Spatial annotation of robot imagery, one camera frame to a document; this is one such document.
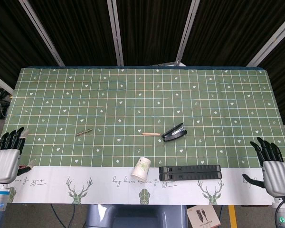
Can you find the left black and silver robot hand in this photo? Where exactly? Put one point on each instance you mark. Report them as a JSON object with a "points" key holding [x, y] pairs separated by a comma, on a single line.
{"points": [[4, 164]]}

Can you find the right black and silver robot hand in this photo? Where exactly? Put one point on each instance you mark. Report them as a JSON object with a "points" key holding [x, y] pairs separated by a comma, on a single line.
{"points": [[276, 175]]}

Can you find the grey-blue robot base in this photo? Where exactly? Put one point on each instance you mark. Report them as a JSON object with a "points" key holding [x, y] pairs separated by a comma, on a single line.
{"points": [[133, 217]]}

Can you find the yellow floor tape strip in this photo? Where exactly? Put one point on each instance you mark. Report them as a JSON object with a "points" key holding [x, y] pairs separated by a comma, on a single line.
{"points": [[231, 216]]}

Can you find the white cardboard product box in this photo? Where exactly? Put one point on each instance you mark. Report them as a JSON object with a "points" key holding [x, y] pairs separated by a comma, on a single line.
{"points": [[204, 216]]}

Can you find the black stapler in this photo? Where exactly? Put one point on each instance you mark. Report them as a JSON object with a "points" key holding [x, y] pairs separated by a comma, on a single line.
{"points": [[173, 135]]}

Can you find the small metal staple strip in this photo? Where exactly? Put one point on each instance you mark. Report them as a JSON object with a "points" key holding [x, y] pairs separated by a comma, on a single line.
{"points": [[118, 140]]}

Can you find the short wooden pencil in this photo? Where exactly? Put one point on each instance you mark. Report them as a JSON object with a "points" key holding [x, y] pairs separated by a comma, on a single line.
{"points": [[152, 134]]}

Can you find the white paper cup with green flower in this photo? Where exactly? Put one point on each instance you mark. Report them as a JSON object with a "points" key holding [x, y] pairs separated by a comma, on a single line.
{"points": [[140, 167]]}

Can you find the green grid tablecloth with deer print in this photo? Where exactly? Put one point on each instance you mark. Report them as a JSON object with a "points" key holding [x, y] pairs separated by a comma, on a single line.
{"points": [[142, 95]]}

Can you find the white partition frame post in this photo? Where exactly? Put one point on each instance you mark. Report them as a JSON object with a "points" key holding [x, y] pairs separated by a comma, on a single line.
{"points": [[116, 33], [186, 33], [44, 33], [270, 40]]}

